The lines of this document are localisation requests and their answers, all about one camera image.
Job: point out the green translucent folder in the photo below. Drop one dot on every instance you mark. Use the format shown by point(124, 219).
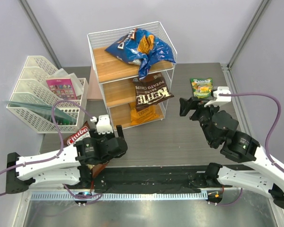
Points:
point(38, 110)

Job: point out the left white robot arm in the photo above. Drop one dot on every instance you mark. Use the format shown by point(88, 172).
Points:
point(70, 166)

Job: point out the brown Kettle sea salt bag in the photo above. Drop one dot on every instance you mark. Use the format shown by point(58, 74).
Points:
point(151, 91)

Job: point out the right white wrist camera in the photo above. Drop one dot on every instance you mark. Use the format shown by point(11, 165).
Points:
point(219, 95)

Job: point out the right aluminium frame post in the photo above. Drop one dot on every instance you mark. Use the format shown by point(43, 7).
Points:
point(249, 30)

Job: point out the brown Chuba cassava chips bag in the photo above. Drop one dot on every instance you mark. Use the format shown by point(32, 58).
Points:
point(79, 135)

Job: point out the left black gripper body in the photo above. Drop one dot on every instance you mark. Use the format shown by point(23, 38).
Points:
point(100, 138)

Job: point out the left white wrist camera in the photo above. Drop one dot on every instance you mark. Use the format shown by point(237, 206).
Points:
point(103, 125)

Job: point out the white slotted cable duct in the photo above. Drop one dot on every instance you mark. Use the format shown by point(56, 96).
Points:
point(65, 196)

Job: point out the green yellow snack bag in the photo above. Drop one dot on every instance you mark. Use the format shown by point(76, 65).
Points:
point(202, 88)

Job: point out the white plastic file organizer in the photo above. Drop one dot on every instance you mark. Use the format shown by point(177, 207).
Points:
point(30, 88)

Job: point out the black base mat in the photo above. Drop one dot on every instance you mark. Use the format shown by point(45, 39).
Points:
point(150, 180)

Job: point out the pink flat board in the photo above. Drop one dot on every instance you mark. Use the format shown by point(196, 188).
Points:
point(93, 92)

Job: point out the orange honey dijon chips bag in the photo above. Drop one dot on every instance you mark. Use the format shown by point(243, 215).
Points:
point(142, 116)

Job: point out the blue Doritos chips bag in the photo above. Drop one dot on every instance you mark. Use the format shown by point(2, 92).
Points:
point(142, 48)

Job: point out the aluminium frame post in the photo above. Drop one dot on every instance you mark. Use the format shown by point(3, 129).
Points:
point(43, 38)
point(249, 30)

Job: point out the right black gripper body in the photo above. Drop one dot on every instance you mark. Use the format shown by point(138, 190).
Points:
point(203, 115)

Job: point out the pink sticker booklet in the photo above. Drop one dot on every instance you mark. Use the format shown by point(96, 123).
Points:
point(62, 87)

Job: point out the top wooden shelf board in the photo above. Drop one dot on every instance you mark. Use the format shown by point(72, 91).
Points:
point(108, 68)

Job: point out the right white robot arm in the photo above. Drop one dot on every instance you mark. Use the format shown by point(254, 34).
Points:
point(257, 172)

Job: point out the white wire shelf rack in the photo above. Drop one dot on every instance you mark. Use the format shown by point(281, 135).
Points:
point(106, 38)

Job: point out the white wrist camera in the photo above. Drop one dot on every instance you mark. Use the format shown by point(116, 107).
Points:
point(103, 125)
point(219, 95)

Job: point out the left aluminium frame post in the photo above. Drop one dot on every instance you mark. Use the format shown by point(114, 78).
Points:
point(43, 38)

